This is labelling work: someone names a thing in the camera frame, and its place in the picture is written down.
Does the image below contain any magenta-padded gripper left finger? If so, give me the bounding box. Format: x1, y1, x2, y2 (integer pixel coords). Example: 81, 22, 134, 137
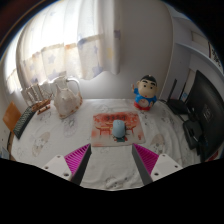
41, 143, 92, 186

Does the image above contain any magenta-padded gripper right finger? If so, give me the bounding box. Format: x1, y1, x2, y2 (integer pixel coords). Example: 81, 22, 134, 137
131, 143, 184, 186

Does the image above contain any light blue computer mouse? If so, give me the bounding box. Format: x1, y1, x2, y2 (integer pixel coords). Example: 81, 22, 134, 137
111, 119, 128, 139

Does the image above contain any white printed tablecloth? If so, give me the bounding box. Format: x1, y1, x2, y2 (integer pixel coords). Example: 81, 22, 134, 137
9, 98, 204, 189

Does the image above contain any black box device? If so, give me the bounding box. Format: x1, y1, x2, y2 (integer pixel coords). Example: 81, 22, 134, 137
182, 119, 204, 151

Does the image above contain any large white conch shell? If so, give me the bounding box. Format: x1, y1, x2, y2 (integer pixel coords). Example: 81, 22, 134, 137
53, 83, 84, 120

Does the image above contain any black router with antennas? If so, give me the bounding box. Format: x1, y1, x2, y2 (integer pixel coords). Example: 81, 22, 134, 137
165, 78, 191, 116

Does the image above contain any wooden model sailing ship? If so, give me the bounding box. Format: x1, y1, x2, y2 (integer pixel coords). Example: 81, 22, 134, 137
20, 83, 54, 116

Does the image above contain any black computer keyboard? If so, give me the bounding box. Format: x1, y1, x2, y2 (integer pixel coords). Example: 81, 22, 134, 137
12, 105, 37, 140

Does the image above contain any cartoon boy figure clock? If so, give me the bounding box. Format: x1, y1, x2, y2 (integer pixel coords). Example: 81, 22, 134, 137
131, 74, 159, 112

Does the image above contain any orange wooden chair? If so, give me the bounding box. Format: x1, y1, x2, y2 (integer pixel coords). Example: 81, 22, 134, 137
2, 101, 23, 134

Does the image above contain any black computer monitor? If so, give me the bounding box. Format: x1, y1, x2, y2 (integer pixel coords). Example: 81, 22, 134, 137
186, 69, 224, 163

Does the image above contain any white star print curtain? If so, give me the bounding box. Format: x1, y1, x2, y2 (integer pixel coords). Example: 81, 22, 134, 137
14, 0, 123, 88

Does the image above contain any white jug with handle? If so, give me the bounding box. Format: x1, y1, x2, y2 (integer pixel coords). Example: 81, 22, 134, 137
49, 75, 82, 98

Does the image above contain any white wall shelf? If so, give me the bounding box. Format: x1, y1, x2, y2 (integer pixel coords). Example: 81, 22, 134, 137
173, 19, 224, 73

